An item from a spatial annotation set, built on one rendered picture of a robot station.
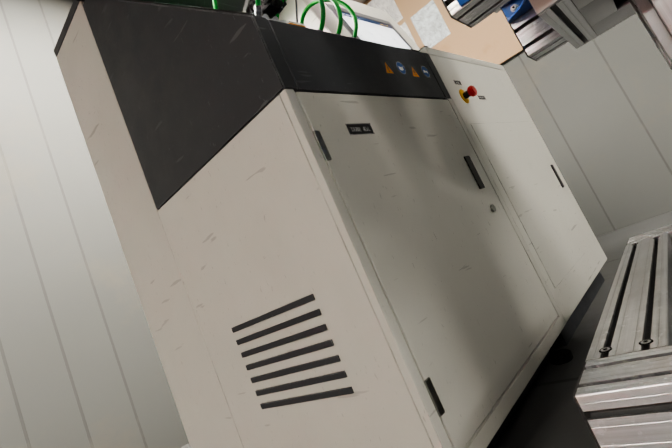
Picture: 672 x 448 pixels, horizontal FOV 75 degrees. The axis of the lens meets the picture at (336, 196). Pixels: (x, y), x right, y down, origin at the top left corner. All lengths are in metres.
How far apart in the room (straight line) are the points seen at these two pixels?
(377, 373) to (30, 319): 1.79
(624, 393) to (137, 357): 2.16
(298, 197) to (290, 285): 0.18
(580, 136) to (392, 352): 2.59
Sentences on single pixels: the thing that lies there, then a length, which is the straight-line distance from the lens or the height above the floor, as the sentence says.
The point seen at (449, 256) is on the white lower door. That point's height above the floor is 0.38.
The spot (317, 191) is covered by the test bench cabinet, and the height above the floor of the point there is 0.59.
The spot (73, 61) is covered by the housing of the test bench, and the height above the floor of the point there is 1.38.
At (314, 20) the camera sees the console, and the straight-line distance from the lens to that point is 1.74.
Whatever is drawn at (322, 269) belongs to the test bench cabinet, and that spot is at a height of 0.47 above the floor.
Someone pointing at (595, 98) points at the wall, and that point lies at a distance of 3.19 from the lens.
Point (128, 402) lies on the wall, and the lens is 2.40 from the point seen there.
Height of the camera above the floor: 0.45
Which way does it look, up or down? 9 degrees up
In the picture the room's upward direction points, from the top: 24 degrees counter-clockwise
